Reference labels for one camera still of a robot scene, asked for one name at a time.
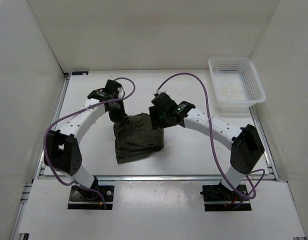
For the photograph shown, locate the olive green shorts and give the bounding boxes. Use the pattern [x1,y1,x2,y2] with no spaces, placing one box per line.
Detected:
[113,112,164,165]

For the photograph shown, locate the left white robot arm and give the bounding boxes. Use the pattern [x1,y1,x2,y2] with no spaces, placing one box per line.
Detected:
[43,79,127,200]

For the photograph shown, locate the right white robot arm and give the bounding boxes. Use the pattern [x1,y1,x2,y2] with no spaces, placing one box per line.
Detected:
[149,92,265,200]

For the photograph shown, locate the white plastic basket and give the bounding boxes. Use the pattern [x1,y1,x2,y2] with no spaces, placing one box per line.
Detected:
[208,57,266,111]

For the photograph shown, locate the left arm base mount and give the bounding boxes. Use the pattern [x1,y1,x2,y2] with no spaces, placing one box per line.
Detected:
[67,180,115,211]

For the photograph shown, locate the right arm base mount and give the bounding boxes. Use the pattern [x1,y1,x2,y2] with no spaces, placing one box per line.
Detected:
[200,180,252,212]

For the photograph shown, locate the aluminium table frame rail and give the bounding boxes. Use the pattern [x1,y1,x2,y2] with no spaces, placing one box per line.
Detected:
[15,79,271,240]

